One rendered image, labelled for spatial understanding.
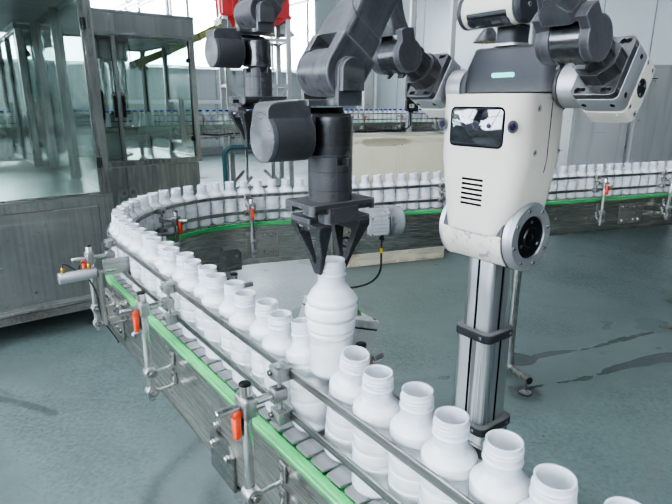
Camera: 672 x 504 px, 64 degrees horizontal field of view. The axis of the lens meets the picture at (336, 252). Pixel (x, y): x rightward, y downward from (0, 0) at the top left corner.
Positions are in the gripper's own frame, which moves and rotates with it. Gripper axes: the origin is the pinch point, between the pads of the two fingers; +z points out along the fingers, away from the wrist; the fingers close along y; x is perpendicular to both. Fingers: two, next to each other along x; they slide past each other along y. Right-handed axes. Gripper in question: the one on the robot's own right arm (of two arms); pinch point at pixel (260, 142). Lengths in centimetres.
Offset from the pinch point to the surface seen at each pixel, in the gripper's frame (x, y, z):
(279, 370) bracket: 41, 21, 28
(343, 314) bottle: 48, 15, 18
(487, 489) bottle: 74, 18, 27
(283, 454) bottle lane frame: 42, 21, 41
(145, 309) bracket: -3.7, 25.5, 32.1
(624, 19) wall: -522, -1186, -172
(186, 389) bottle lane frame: 3, 21, 49
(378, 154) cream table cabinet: -261, -262, 39
